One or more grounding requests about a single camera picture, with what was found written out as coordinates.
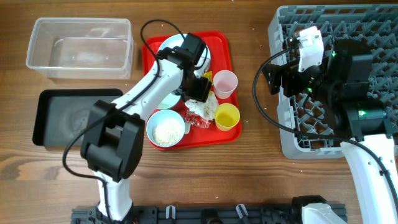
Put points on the white napkin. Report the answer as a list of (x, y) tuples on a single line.
[(205, 110)]

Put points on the white rice pile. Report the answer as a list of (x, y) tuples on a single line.
[(167, 133)]

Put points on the red snack wrapper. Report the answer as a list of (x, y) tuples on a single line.
[(196, 120)]

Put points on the light blue bowl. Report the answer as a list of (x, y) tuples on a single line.
[(160, 116)]

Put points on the clear plastic waste bin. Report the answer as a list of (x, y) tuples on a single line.
[(81, 48)]

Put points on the yellow foil wrapper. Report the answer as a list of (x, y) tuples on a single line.
[(209, 76)]

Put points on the light blue plate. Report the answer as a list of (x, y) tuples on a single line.
[(204, 62)]

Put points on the white plastic spoon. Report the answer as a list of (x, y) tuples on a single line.
[(187, 127)]

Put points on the red serving tray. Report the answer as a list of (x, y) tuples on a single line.
[(220, 60)]

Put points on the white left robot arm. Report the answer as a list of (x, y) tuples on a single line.
[(113, 140)]

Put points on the mint green bowl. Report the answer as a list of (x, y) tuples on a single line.
[(169, 102)]

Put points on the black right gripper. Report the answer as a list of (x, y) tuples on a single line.
[(290, 73)]

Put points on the yellow plastic cup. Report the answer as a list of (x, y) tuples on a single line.
[(227, 116)]

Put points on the black waste tray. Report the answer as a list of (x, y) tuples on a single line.
[(63, 113)]

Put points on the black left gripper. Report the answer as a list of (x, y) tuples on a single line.
[(201, 89)]

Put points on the pink plastic cup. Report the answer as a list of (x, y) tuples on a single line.
[(225, 82)]

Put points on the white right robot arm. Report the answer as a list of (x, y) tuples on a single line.
[(360, 123)]

